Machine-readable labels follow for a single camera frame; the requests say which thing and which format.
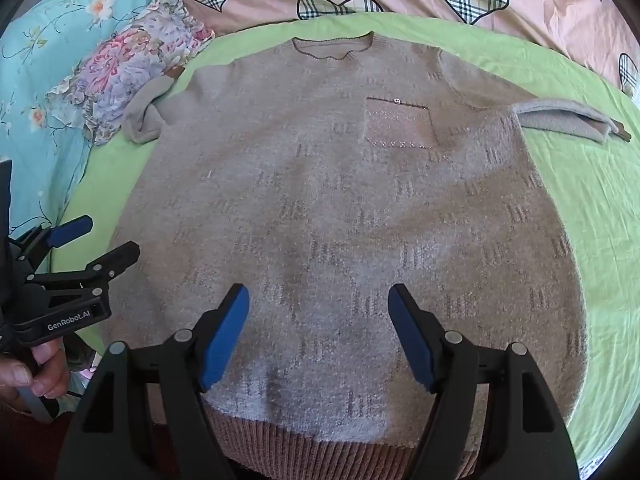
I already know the grey-brown knit sweater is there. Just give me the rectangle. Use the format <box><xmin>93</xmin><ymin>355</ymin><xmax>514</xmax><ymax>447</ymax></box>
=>
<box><xmin>102</xmin><ymin>31</ymin><xmax>632</xmax><ymax>480</ymax></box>

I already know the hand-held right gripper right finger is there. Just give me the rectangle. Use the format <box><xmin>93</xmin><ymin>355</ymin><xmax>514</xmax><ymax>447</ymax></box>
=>
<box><xmin>387</xmin><ymin>283</ymin><xmax>583</xmax><ymax>480</ymax></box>

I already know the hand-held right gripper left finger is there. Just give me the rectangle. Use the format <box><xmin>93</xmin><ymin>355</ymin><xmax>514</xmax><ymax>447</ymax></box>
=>
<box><xmin>57</xmin><ymin>283</ymin><xmax>251</xmax><ymax>480</ymax></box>

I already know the person's left hand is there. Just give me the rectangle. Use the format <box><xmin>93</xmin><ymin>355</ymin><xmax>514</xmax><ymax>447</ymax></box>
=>
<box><xmin>0</xmin><ymin>337</ymin><xmax>71</xmax><ymax>406</ymax></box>

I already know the light green bed sheet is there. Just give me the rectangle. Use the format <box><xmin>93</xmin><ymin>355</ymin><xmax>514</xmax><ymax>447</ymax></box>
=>
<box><xmin>50</xmin><ymin>12</ymin><xmax>640</xmax><ymax>480</ymax></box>

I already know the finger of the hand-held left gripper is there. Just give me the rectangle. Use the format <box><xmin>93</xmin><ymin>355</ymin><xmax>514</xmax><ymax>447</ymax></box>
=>
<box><xmin>10</xmin><ymin>215</ymin><xmax>94</xmax><ymax>273</ymax></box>
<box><xmin>27</xmin><ymin>241</ymin><xmax>141</xmax><ymax>293</ymax></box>

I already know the turquoise floral blanket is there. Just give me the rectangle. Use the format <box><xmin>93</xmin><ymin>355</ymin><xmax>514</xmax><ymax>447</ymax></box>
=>
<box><xmin>0</xmin><ymin>0</ymin><xmax>178</xmax><ymax>241</ymax></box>

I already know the floral pillow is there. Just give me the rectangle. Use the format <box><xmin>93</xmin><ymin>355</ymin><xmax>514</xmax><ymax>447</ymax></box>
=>
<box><xmin>47</xmin><ymin>0</ymin><xmax>216</xmax><ymax>146</ymax></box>

